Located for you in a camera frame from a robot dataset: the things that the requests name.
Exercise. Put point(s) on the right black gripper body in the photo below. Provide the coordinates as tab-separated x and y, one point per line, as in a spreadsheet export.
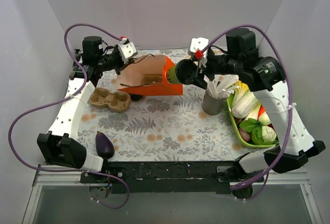
192	73

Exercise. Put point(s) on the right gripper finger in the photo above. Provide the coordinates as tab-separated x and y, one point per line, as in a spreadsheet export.
188	64
197	80

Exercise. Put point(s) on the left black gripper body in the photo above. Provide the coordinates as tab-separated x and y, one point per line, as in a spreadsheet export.
121	66

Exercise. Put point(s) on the black plastic cup lid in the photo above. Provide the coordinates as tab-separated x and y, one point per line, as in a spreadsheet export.
183	74

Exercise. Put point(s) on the green paper cup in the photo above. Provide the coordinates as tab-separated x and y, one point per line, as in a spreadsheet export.
171	76

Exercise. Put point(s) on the orange paper bag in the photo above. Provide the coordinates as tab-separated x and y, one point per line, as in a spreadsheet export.
129	79

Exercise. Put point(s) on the brown cardboard cup carrier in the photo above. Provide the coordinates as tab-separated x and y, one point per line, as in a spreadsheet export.
151	79

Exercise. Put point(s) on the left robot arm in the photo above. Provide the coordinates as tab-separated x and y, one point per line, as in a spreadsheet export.
59	146

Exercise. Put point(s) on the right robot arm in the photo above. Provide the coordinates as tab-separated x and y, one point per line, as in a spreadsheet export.
235	52

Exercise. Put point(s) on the white wrapped straws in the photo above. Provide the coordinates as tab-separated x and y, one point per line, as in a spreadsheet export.
222	86

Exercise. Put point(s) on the grey straw holder cup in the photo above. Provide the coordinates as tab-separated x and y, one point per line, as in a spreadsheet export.
212	106

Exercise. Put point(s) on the napa cabbage toy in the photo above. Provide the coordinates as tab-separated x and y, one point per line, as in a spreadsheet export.
244	101

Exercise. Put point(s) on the floral tablecloth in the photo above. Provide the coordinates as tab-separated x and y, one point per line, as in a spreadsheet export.
159	128

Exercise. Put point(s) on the orange carrot toy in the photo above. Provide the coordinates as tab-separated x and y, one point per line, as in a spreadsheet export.
261	111

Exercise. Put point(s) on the white radish toy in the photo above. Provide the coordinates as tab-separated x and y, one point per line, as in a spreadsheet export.
263	119

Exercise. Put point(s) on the pink sweet potato toy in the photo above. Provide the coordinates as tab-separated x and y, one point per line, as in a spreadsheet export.
246	136

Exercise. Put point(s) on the white garlic toy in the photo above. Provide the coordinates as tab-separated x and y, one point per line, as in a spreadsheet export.
268	135

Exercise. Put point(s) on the purple eggplant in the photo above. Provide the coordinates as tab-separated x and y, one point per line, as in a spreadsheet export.
104	146

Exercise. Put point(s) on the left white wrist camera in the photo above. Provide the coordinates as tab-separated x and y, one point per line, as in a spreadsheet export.
126	49

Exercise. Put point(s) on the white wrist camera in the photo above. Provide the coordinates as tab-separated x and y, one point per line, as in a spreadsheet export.
198	44
126	49

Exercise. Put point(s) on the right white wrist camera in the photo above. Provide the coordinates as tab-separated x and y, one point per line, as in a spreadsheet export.
198	44

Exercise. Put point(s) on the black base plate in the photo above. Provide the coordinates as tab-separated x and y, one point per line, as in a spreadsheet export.
169	177

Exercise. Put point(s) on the aluminium frame rail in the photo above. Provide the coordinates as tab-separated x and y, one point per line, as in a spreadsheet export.
62	198

